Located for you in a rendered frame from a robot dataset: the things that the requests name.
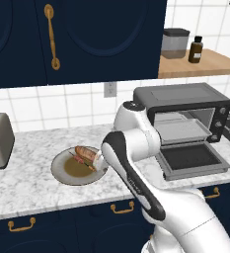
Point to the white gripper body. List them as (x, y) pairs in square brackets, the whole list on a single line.
[(100, 160)]

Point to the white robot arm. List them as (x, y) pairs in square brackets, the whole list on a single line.
[(185, 210)]

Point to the kebab skewer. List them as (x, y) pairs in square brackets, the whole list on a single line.
[(81, 160)]

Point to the grey toaster oven tray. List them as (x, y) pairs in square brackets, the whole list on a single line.
[(182, 130)]

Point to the toaster oven door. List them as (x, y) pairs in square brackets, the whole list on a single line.
[(192, 158)]

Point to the black toaster oven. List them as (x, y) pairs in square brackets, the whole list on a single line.
[(182, 95)]

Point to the black toaster oven knob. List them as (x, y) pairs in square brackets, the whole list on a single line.
[(214, 137), (222, 110), (218, 124)]

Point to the grey round plate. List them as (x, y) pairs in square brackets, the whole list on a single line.
[(63, 169)]

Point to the navy drawer front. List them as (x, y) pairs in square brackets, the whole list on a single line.
[(37, 237), (110, 230), (228, 204)]

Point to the grey container with black lid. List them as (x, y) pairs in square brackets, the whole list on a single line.
[(175, 44)]

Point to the wooden shelf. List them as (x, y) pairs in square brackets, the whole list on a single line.
[(205, 66)]

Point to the brown bottle with label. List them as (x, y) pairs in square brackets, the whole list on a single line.
[(195, 51)]

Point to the grey wall outlet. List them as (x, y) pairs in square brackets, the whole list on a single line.
[(110, 89)]

